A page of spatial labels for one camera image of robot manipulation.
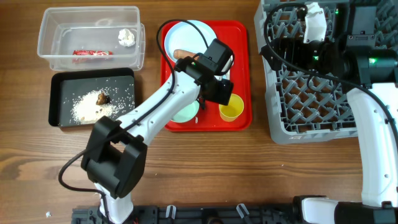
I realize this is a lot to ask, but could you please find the brown food scrap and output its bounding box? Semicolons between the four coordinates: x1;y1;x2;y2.
96;92;111;106

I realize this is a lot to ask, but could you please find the large light blue plate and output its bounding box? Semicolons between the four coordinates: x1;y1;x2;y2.
164;20;217;62

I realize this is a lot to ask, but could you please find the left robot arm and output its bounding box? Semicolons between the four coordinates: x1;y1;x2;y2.
81;39;234;223

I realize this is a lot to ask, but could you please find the grey dishwasher rack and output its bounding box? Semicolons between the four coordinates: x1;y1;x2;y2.
254;1;397;144

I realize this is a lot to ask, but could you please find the clear plastic bin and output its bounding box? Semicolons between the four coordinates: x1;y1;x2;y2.
37;6;146;71

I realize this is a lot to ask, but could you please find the red serving tray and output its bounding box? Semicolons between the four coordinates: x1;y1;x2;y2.
162;21;252;132

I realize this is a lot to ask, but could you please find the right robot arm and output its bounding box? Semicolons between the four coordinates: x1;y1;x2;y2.
254;1;397;223

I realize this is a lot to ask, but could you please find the light blue rice bowl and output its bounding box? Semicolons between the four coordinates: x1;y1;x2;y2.
216;63;233;81

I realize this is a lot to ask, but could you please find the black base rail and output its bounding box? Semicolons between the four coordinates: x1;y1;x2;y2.
70;203;299;224

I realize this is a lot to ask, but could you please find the black plastic tray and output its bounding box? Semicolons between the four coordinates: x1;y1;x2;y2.
49;68;134;128

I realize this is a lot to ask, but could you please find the red snack wrapper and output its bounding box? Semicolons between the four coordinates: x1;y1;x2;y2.
72;50;113;63

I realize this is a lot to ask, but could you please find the orange carrot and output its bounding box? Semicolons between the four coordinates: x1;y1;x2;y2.
173;49;198;60

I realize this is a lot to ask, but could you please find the white tissue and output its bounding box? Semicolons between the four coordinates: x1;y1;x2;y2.
118;29;136;47

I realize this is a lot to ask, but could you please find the yellow plastic cup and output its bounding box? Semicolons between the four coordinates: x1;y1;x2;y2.
219;93;244;122

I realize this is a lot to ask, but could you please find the white rice pile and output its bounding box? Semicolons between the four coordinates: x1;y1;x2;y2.
59;84;135;126

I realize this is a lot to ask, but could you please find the green bowl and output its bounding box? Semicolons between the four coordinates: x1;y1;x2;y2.
171;101;200;123

